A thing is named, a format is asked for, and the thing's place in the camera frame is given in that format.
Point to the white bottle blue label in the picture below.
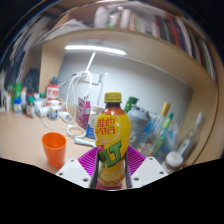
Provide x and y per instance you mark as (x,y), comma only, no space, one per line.
(17,106)

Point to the grey shaker bottle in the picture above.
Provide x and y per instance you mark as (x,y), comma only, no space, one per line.
(138,123)

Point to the blue white tissue box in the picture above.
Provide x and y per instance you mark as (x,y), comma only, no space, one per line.
(91,125)

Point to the pink packet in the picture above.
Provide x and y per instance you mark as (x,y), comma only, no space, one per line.
(83,111)

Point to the small white pill bottle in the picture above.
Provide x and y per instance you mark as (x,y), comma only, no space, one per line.
(54,110)

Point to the yellow drink bottle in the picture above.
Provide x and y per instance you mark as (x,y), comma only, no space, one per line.
(112,133)

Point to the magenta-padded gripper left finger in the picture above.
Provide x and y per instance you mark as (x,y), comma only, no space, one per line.
(71,171)

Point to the red white canister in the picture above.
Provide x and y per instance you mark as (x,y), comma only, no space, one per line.
(52,91)

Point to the orange plastic cup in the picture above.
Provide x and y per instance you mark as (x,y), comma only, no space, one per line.
(54,148)

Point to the glass bottle yellow cap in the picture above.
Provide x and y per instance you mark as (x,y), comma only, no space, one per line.
(165,109)

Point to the white desk lamp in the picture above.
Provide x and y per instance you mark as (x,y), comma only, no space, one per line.
(96,49)

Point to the white charger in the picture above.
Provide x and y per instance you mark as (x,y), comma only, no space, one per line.
(65,116)

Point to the clear glass bottle white cap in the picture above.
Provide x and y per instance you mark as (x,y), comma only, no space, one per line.
(190,136)

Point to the brown bottle green cap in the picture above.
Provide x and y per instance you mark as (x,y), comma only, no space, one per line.
(29,108)

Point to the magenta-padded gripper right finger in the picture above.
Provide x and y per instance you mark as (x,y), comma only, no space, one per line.
(150,170)

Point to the brown jar white lid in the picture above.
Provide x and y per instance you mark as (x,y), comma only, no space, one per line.
(173,161)

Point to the glass bottle green cap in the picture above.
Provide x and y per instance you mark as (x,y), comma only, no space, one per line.
(168,120)

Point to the white power strip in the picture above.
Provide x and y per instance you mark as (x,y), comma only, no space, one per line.
(88,78)

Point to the green box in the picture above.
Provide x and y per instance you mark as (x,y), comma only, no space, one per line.
(17,90)

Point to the wooden shelf unit with books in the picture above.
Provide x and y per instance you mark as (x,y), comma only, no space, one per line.
(140,43)

